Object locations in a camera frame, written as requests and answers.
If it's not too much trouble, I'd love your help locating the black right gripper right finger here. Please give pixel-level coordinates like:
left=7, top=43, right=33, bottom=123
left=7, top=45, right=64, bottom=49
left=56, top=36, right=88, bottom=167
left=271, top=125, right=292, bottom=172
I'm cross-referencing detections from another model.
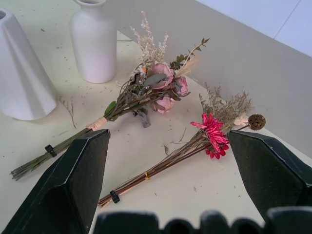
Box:
left=226, top=130, right=312, bottom=229

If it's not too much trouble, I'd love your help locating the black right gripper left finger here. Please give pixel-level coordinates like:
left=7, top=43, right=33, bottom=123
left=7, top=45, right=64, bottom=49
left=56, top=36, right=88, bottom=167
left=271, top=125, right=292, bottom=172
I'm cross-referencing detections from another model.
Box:
left=2, top=129, right=111, bottom=234

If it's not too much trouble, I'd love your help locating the white conical ceramic vase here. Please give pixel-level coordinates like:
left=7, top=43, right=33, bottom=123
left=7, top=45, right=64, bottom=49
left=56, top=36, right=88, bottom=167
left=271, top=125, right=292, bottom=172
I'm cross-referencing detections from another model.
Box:
left=0, top=7, right=58, bottom=121

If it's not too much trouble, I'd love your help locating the white bottle-shaped ceramic vase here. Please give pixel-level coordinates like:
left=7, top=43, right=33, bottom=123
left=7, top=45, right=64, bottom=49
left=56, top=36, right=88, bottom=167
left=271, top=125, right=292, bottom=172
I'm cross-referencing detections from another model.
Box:
left=70, top=0, right=118, bottom=84

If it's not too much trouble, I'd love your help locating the loose dried twig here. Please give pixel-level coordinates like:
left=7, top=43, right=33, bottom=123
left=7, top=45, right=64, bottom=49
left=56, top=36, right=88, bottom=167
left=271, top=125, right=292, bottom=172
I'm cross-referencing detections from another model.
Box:
left=58, top=96, right=78, bottom=129

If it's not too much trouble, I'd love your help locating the red gerbera dried bouquet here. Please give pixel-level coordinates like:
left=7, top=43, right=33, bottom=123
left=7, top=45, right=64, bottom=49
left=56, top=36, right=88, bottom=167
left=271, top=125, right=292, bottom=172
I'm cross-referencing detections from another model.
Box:
left=97, top=82, right=267, bottom=210

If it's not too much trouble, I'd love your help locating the pink rose dried bouquet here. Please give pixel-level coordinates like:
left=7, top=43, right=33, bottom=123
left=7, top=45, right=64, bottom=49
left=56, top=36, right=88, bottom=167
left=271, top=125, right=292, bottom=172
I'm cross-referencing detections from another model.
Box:
left=10, top=10, right=211, bottom=182

